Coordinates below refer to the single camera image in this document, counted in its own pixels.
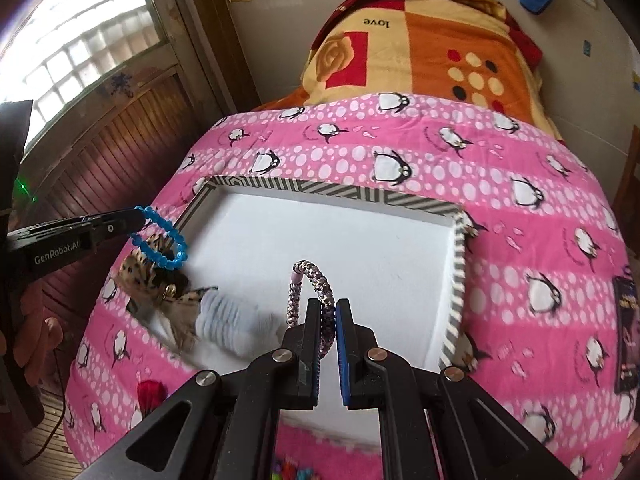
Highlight window with glass blocks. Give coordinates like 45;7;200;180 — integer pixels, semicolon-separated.
1;0;162;148

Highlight striped white jewelry tray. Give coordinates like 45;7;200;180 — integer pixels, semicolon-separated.
128;174;476;456

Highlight pink penguin bedspread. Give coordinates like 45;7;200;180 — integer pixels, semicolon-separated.
63;91;633;480

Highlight light blue fluffy scrunchie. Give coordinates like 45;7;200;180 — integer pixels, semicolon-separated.
195;288;281;360

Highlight blue bead bracelet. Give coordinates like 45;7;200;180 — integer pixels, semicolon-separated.
128;205;190;271

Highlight black purple phone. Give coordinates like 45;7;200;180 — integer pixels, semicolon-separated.
613;276;640;393

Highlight wooden chair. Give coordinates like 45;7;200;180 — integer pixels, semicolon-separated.
613;126;640;254

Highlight leopard print bow hair clip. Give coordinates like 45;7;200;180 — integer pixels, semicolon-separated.
114;247;218;352

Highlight pink silver braided bracelet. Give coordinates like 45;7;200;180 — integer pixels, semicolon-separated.
285;259;336;359

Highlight orange yellow folded blanket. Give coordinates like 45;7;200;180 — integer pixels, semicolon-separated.
265;0;561;139

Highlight red satin bow clip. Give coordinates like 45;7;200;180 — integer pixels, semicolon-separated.
137;379;167;416

